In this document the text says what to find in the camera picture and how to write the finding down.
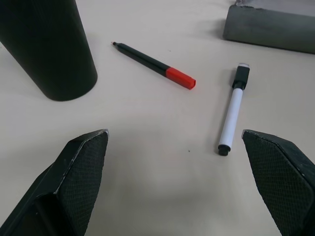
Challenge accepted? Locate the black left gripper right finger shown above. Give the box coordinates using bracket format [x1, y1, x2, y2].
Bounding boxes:
[242, 129, 315, 236]

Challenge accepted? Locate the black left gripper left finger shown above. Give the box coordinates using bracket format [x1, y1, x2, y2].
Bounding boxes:
[0, 128, 110, 236]

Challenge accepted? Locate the white marker with black cap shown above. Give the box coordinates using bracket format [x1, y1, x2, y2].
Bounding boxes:
[217, 63, 251, 157]

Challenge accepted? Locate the black cylindrical pen holder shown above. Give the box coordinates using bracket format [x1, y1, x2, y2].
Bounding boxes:
[0, 0, 98, 102]

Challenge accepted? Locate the black pen with red cap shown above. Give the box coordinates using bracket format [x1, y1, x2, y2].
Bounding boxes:
[110, 41, 197, 91]

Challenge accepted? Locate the dark grey box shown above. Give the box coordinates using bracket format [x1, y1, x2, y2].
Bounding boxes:
[222, 3, 315, 55]

